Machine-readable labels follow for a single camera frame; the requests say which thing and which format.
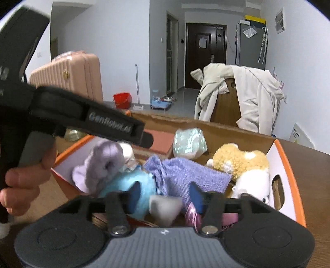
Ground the hanging umbrella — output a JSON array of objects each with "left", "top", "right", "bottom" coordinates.
[{"left": 258, "top": 27, "right": 269, "bottom": 64}]

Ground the clear glass jar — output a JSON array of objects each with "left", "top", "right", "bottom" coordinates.
[{"left": 64, "top": 128, "right": 83, "bottom": 142}]

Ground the grey refrigerator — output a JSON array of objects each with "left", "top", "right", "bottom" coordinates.
[{"left": 235, "top": 22, "right": 268, "bottom": 70}]

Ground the paper on refrigerator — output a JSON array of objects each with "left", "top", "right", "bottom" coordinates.
[{"left": 242, "top": 27, "right": 257, "bottom": 39}]

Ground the orange cardboard box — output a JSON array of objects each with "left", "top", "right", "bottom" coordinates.
[{"left": 51, "top": 110, "right": 307, "bottom": 228}]

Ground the red bucket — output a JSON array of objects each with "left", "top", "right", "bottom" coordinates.
[{"left": 113, "top": 92, "right": 132, "bottom": 109}]

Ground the dark door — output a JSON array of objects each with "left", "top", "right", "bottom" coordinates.
[{"left": 185, "top": 22, "right": 227, "bottom": 89}]

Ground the yellow plush toy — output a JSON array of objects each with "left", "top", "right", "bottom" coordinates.
[{"left": 206, "top": 143, "right": 271, "bottom": 205}]

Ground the beige jacket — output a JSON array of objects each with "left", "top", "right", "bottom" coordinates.
[{"left": 190, "top": 62, "right": 285, "bottom": 136}]

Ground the pink satin pouch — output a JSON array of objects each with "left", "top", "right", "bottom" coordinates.
[{"left": 184, "top": 202, "right": 238, "bottom": 230}]

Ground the person's left hand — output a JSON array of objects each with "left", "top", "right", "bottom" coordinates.
[{"left": 0, "top": 143, "right": 58, "bottom": 217}]

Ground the white foam cylinder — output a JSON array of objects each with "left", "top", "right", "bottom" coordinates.
[{"left": 120, "top": 143, "right": 136, "bottom": 166}]

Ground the white board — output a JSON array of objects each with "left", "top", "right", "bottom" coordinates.
[{"left": 288, "top": 123, "right": 315, "bottom": 149}]

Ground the blue pet bowl stand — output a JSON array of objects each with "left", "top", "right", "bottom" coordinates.
[{"left": 150, "top": 96, "right": 174, "bottom": 110}]

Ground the wall electrical panel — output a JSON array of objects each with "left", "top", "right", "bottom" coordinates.
[{"left": 274, "top": 7, "right": 286, "bottom": 34}]

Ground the iridescent bag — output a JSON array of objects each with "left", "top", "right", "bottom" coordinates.
[{"left": 173, "top": 127, "right": 208, "bottom": 158}]

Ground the light blue plush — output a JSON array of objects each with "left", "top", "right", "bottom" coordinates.
[{"left": 97, "top": 169, "right": 158, "bottom": 220}]

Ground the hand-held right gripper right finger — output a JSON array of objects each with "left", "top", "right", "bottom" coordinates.
[{"left": 189, "top": 181, "right": 272, "bottom": 236}]

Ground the yellow box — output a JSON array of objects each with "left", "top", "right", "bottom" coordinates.
[{"left": 245, "top": 15, "right": 266, "bottom": 26}]

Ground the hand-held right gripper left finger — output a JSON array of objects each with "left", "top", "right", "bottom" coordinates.
[{"left": 59, "top": 181, "right": 142, "bottom": 236}]

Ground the pink suitcase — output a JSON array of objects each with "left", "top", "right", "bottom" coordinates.
[{"left": 30, "top": 51, "right": 104, "bottom": 103}]

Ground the purple knit pouch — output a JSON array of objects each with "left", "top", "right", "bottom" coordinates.
[{"left": 143, "top": 154, "right": 233, "bottom": 207}]

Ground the purple wall sticker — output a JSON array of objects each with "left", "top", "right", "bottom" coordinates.
[{"left": 272, "top": 66, "right": 285, "bottom": 89}]

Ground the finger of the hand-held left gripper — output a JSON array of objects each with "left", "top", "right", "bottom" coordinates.
[{"left": 140, "top": 129, "right": 154, "bottom": 149}]

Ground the white mop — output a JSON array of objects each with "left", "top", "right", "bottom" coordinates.
[{"left": 133, "top": 64, "right": 145, "bottom": 111}]

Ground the brick red sponge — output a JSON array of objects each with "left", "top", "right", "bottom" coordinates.
[{"left": 144, "top": 128, "right": 174, "bottom": 155}]

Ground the wooden chair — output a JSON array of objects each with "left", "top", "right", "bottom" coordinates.
[{"left": 211, "top": 77, "right": 243, "bottom": 127}]

